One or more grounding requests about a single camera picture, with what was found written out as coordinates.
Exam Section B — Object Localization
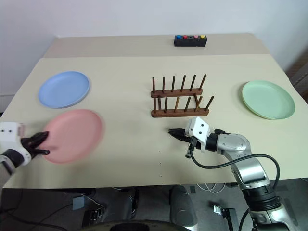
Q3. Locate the black curved rim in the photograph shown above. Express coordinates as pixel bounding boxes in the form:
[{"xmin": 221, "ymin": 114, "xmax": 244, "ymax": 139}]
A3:
[{"xmin": 81, "ymin": 218, "xmax": 194, "ymax": 231}]

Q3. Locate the green plate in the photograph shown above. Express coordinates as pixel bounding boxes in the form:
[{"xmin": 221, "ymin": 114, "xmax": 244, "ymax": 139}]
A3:
[{"xmin": 241, "ymin": 80, "xmax": 296, "ymax": 120}]

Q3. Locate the dark rounded shape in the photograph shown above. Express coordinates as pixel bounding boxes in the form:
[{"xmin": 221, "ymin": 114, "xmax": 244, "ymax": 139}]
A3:
[{"xmin": 169, "ymin": 185, "xmax": 196, "ymax": 227}]

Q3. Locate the pink plate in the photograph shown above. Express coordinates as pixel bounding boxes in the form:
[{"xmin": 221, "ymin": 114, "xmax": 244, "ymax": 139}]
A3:
[{"xmin": 42, "ymin": 109, "xmax": 104, "ymax": 165}]

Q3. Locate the blue plate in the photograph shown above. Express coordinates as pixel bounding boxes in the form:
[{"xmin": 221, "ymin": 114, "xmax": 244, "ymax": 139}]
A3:
[{"xmin": 38, "ymin": 71, "xmax": 91, "ymax": 109}]

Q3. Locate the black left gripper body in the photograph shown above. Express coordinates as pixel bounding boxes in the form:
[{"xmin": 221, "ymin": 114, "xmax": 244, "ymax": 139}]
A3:
[{"xmin": 20, "ymin": 136, "xmax": 37, "ymax": 155}]

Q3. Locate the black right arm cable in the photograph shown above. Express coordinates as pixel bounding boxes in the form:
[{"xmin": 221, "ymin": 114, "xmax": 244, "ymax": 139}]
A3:
[{"xmin": 184, "ymin": 137, "xmax": 281, "ymax": 191}]

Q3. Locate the black button box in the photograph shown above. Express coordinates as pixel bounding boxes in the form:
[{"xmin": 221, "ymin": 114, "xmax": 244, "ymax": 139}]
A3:
[{"xmin": 174, "ymin": 35, "xmax": 207, "ymax": 48}]

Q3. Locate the wooden dish rack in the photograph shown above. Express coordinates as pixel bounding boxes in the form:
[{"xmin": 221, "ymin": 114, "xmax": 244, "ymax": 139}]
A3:
[{"xmin": 150, "ymin": 74, "xmax": 215, "ymax": 119}]

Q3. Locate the dark chair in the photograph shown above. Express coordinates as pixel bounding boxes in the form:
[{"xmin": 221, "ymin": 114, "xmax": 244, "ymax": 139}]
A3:
[{"xmin": 285, "ymin": 49, "xmax": 308, "ymax": 104}]

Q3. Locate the white floor cable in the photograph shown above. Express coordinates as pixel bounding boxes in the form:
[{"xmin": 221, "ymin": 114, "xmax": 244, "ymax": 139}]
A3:
[{"xmin": 196, "ymin": 183, "xmax": 227, "ymax": 194}]

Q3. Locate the grey-blue floor box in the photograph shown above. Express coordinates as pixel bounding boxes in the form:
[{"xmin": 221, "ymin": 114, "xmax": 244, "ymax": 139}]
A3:
[{"xmin": 72, "ymin": 196, "xmax": 85, "ymax": 210}]

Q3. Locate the black metal bracket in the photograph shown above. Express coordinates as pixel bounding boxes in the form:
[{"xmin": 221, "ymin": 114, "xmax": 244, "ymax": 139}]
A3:
[{"xmin": 212, "ymin": 204, "xmax": 241, "ymax": 231}]

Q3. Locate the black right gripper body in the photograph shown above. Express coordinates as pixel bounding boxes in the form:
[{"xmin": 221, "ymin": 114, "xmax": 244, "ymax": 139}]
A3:
[{"xmin": 183, "ymin": 135, "xmax": 202, "ymax": 150}]

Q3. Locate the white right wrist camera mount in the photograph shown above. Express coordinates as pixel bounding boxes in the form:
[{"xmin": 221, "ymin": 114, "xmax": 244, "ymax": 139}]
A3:
[{"xmin": 184, "ymin": 116, "xmax": 211, "ymax": 153}]

